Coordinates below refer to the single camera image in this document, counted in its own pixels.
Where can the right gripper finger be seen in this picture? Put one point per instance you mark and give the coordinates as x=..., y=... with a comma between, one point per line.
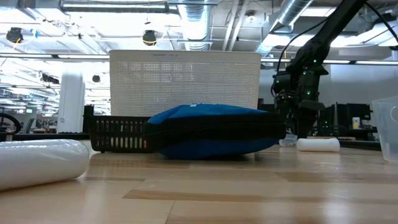
x=306, y=124
x=286, y=119

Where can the small clear plastic cup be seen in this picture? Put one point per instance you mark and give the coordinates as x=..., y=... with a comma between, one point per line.
x=287, y=141

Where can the white gauze roll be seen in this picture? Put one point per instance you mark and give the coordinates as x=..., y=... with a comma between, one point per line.
x=40, y=161
x=318, y=145

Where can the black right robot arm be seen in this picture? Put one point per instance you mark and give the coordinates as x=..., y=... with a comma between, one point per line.
x=329, y=28

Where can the small black slotted basket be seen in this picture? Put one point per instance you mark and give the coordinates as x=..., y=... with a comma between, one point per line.
x=118, y=133

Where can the white yellow bottle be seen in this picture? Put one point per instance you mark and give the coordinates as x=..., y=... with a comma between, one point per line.
x=356, y=123

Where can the dark background desk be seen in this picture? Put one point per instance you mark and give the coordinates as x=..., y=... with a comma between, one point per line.
x=360, y=133

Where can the long ceiling light strip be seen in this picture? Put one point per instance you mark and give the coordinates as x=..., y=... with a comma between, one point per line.
x=367, y=62
x=56, y=56

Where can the blue first aid pouch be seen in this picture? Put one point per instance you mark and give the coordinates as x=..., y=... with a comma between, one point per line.
x=211, y=130

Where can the clear plastic container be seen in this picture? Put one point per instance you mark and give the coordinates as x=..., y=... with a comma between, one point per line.
x=385, y=130

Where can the white perforated panel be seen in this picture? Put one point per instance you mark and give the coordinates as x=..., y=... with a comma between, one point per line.
x=186, y=81

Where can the black round ceiling fixture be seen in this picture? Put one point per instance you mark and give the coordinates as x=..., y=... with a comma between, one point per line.
x=14, y=35
x=149, y=37

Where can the small black round fixture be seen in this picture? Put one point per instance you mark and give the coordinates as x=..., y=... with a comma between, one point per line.
x=96, y=78

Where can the white round pillar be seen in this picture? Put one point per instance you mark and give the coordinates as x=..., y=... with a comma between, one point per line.
x=71, y=102

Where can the silver slanted air duct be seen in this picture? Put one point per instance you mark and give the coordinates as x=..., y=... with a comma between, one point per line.
x=289, y=15

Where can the silver vertical air duct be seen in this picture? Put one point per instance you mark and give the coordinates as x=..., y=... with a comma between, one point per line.
x=196, y=25

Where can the black upright post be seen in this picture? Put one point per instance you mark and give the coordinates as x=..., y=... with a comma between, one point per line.
x=88, y=118

